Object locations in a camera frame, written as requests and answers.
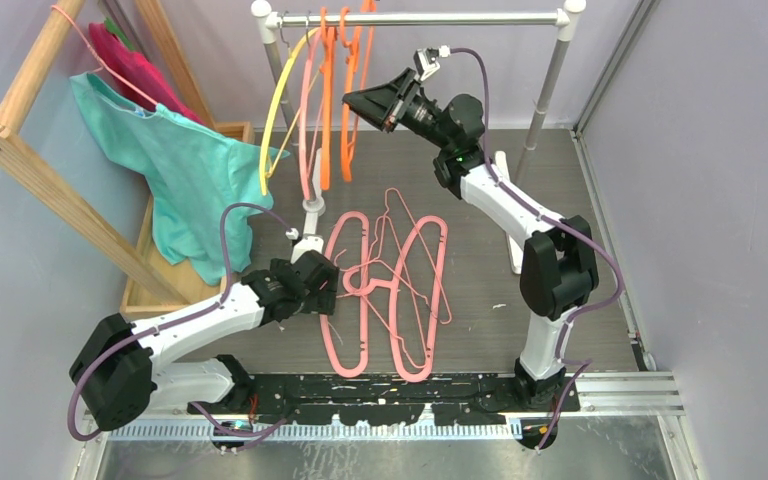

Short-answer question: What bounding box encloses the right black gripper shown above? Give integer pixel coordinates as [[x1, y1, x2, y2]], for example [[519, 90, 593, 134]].
[[342, 69, 452, 153]]

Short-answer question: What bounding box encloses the pink metal-hook hanger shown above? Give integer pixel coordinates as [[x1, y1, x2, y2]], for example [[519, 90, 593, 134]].
[[297, 33, 323, 202]]

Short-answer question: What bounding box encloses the orange plastic hanger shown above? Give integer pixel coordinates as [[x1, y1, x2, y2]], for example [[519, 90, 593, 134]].
[[320, 7, 337, 191]]

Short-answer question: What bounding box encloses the yellow hanger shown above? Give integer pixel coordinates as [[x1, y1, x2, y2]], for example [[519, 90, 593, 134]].
[[258, 27, 320, 195]]

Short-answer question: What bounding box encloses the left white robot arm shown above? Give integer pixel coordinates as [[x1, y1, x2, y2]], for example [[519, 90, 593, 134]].
[[69, 251, 340, 432]]

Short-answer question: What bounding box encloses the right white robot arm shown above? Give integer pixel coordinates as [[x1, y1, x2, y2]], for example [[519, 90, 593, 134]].
[[342, 68, 599, 411]]

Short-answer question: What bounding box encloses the right thick pink hanger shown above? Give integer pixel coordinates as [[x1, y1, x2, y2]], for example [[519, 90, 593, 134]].
[[321, 211, 453, 383]]

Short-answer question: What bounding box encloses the thick pink hanger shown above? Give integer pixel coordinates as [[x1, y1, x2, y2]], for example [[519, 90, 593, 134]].
[[320, 210, 372, 380], [321, 211, 453, 383]]

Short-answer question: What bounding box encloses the left thick pink hanger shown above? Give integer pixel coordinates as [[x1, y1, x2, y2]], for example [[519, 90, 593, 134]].
[[320, 210, 372, 380]]

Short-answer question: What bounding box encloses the wooden clothes rack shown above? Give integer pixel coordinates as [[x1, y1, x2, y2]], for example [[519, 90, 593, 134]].
[[0, 0, 257, 322]]

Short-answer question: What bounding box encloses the teal t-shirt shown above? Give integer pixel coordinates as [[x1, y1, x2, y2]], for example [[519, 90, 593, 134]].
[[70, 73, 274, 285]]

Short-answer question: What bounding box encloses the white metal clothes rack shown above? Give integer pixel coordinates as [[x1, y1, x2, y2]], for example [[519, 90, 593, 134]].
[[251, 1, 599, 274]]

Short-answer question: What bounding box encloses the magenta garment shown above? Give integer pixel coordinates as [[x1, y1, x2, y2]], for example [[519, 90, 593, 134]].
[[88, 23, 203, 124]]

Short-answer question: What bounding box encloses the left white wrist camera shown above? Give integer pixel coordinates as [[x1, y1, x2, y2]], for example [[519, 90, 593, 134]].
[[285, 228, 325, 263]]

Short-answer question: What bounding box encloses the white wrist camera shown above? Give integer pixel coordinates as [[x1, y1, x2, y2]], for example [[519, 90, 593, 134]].
[[285, 228, 325, 263], [413, 45, 451, 83]]

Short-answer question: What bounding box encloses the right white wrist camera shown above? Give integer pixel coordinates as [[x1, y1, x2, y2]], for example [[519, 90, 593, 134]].
[[413, 45, 451, 83]]

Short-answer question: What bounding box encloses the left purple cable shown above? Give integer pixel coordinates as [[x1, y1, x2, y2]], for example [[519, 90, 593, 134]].
[[67, 202, 300, 443]]

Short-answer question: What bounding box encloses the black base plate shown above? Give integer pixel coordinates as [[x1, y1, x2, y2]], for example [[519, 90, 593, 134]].
[[187, 371, 580, 449]]

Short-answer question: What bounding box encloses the thin pink wire hanger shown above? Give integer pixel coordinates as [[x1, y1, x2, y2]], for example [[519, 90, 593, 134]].
[[49, 4, 158, 107]]

